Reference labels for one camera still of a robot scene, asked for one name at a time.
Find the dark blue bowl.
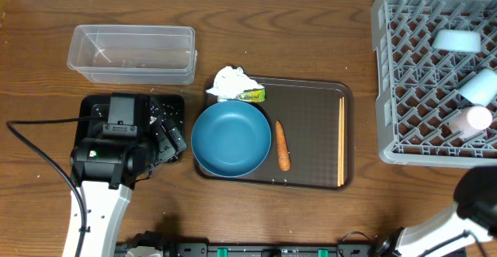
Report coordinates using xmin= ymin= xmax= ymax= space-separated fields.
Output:
xmin=191 ymin=100 xmax=272 ymax=178

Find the orange carrot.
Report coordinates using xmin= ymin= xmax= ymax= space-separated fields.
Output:
xmin=275 ymin=120 xmax=291 ymax=171

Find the wooden chopstick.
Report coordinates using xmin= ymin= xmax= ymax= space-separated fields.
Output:
xmin=340 ymin=97 xmax=345 ymax=186
xmin=337 ymin=97 xmax=344 ymax=187

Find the pale pink cup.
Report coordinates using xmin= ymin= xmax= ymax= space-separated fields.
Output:
xmin=448 ymin=106 xmax=492 ymax=138

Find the light blue small bowl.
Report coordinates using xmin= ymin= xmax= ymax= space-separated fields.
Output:
xmin=432 ymin=30 xmax=481 ymax=53

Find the light blue cup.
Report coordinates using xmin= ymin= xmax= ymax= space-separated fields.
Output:
xmin=459 ymin=69 xmax=497 ymax=106

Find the pile of white rice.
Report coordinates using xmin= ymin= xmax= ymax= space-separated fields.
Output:
xmin=80 ymin=95 xmax=185 ymax=136

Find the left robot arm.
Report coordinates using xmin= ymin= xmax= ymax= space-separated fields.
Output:
xmin=63 ymin=93 xmax=187 ymax=256

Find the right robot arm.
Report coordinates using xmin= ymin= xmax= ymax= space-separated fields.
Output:
xmin=370 ymin=166 xmax=496 ymax=256

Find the grey dishwasher rack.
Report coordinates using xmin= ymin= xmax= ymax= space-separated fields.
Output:
xmin=371 ymin=0 xmax=496 ymax=168

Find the black rectangular tray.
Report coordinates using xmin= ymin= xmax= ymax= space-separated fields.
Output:
xmin=75 ymin=95 xmax=187 ymax=166

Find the clear plastic bin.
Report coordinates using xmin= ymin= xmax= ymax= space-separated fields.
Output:
xmin=67 ymin=25 xmax=197 ymax=85

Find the crumpled white tissue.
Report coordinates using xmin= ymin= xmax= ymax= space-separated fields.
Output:
xmin=206 ymin=66 xmax=265 ymax=98

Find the yellow green wrapper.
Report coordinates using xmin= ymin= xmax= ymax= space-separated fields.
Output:
xmin=217 ymin=89 xmax=266 ymax=103

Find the dark brown serving tray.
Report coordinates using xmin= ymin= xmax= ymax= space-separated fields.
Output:
xmin=193 ymin=77 xmax=354 ymax=191

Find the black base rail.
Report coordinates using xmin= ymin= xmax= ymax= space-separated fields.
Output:
xmin=113 ymin=231 xmax=400 ymax=257

